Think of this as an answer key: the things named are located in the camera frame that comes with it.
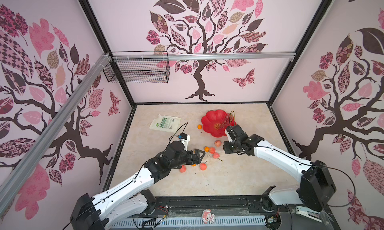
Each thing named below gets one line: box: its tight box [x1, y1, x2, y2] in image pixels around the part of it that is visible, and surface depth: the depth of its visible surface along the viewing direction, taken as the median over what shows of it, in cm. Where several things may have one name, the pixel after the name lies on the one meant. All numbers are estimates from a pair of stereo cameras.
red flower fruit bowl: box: [201, 109, 237, 138], surface depth 108 cm
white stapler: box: [295, 205, 322, 223], surface depth 71 cm
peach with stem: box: [212, 152, 224, 162], surface depth 91 cm
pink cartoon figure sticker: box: [201, 209, 216, 225], surface depth 70 cm
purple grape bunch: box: [218, 113, 234, 130], surface depth 105 cm
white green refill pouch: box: [149, 114, 182, 133], surface depth 109 cm
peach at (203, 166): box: [200, 162, 207, 171], surface depth 87 cm
